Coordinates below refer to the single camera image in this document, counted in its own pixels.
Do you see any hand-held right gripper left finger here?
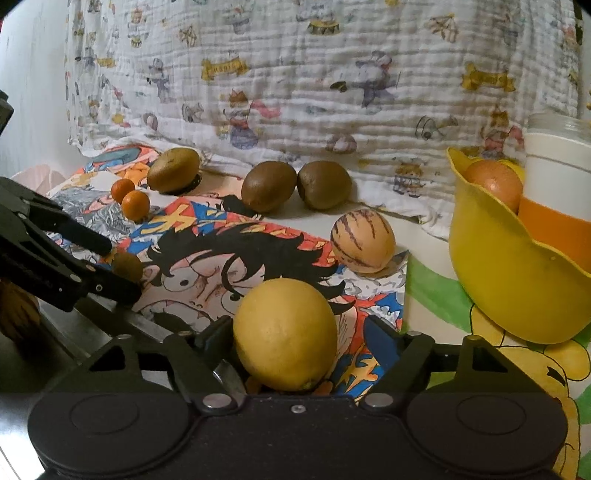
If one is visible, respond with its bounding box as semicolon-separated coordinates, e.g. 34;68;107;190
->
60;318;247;414

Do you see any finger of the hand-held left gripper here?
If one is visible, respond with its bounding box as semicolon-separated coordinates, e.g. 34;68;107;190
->
0;178;112;254
0;208;141;312

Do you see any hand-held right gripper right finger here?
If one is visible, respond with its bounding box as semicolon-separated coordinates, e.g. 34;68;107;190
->
360;318;541;412

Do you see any yellow lemon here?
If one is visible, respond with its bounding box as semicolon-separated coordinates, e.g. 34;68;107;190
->
232;278;339;393

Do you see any small brown kiwi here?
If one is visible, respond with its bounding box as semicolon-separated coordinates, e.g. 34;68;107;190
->
112;251;145;283

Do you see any light brown kiwi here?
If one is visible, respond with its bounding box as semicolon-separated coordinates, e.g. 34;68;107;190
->
147;148;201;193

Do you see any yellow plastic bowl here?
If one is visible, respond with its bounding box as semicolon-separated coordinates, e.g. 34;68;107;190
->
445;147;591;344

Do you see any dark brown kiwi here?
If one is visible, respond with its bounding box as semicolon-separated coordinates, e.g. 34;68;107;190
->
297;160;352;210
241;161;297;213

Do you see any person's left hand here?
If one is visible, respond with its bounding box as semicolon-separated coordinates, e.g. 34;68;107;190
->
0;281;41;344

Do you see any pale pink basin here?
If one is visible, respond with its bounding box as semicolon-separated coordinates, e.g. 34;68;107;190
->
11;164;77;195

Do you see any small orange kumquat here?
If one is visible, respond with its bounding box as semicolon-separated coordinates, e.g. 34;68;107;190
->
122;191;151;221
111;178;136;204

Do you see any comic print cloth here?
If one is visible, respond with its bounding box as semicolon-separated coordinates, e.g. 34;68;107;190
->
46;144;409;402

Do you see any striped pepino melon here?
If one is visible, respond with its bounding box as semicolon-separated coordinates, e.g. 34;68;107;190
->
331;209;396;275

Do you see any orange-red round fruit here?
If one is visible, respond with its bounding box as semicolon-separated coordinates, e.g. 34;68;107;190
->
464;159;524;215

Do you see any white and orange cup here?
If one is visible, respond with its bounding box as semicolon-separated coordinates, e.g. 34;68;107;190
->
518;111;591;273

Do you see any white cartoon printed blanket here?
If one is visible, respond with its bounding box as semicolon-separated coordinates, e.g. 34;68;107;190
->
65;0;583;241

